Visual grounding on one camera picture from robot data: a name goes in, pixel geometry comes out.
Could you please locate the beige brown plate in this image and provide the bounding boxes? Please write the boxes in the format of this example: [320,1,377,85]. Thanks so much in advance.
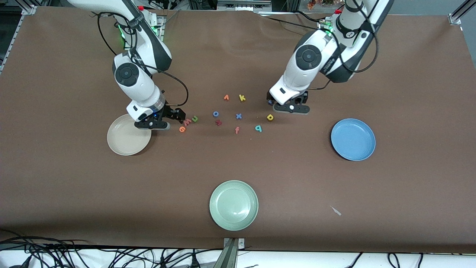
[107,114,152,156]

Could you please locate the blue plate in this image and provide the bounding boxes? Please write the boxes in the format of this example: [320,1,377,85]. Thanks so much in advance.
[331,118,376,162]

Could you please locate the brown paper table cover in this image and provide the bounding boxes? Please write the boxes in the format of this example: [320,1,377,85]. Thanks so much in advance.
[0,7,476,254]

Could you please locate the silver metal box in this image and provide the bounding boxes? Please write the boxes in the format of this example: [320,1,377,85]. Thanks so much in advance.
[217,0,272,11]

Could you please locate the pale green plate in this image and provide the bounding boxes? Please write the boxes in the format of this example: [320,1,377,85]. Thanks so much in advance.
[209,180,259,231]

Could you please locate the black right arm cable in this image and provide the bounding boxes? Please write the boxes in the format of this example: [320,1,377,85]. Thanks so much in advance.
[91,11,189,108]

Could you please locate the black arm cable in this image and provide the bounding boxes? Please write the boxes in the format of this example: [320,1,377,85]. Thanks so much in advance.
[91,11,189,108]
[308,0,379,91]

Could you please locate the black cable lying on table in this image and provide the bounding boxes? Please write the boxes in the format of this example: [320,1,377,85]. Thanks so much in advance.
[257,11,327,32]

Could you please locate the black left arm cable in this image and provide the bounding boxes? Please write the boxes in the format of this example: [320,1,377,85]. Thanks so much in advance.
[308,0,379,91]

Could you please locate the aluminium camera mount profile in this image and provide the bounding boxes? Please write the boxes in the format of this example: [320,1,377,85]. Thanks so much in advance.
[213,238,245,268]

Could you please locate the aluminium frame corner profile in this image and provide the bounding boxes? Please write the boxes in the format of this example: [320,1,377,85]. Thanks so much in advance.
[16,0,38,16]
[448,0,476,25]

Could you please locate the tangled black cable bundle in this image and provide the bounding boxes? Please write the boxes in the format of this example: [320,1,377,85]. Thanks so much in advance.
[0,229,223,268]

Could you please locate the black looped floor cables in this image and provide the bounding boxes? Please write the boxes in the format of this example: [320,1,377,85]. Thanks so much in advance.
[344,252,425,268]

